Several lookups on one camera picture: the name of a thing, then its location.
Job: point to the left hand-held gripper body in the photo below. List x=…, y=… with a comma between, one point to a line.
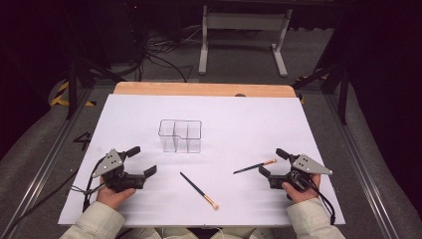
x=114, y=172

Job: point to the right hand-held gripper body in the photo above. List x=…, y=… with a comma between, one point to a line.
x=308, y=165

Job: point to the clear plastic divided container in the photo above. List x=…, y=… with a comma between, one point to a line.
x=180, y=136

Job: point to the person's left hand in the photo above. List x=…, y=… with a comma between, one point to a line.
x=112, y=198

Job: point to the person's right hand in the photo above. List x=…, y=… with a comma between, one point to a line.
x=303, y=196

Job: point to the white board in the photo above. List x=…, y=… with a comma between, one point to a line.
x=225, y=126

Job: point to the black tripod stand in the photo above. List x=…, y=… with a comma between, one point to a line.
x=343, y=99
x=71, y=93

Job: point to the yellow black floor tape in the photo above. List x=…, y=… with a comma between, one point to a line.
x=59, y=96

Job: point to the dark equipment cabinet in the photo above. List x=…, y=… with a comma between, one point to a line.
x=127, y=33

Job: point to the white metal stand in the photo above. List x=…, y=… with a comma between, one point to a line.
x=244, y=21

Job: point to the aluminium floor rail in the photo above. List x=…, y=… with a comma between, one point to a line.
x=362, y=166
x=49, y=156

